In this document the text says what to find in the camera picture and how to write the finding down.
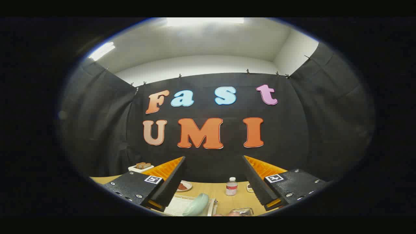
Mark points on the clear bottle with red label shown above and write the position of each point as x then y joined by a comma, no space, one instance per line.
231,188

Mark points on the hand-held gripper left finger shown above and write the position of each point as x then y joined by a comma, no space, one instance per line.
169,188

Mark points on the white toaster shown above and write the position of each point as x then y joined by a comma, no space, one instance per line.
136,169

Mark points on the red food piece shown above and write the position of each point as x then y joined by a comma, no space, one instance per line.
182,187

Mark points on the white divided tray with beans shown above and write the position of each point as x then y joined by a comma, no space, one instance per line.
249,188

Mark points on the toast bread slices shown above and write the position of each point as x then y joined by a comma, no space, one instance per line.
143,165

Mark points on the light green plate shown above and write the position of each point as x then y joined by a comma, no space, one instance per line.
196,204

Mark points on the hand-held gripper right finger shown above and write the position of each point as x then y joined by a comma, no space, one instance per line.
256,185

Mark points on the black backdrop cloth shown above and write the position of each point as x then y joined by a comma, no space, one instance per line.
292,130

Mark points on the ceiling light panel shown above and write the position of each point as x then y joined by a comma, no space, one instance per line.
204,21
102,51

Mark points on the beige plate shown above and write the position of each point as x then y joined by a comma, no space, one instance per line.
188,188

